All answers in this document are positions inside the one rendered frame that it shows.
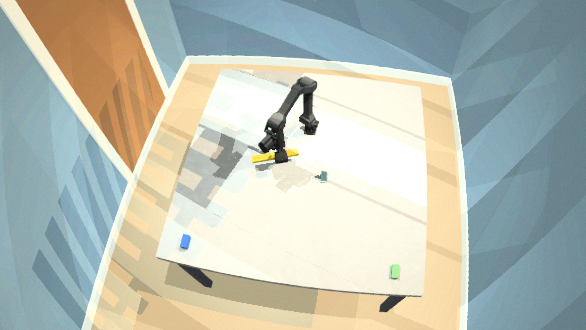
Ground yellow bar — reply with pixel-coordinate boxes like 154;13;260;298
251;148;299;163

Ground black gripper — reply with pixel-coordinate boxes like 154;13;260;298
274;138;288;164

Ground small light green block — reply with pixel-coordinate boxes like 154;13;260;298
391;264;399;279

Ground blue rectangular block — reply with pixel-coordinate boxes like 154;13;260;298
180;234;191;250

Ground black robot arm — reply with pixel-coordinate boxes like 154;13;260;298
258;75;320;153

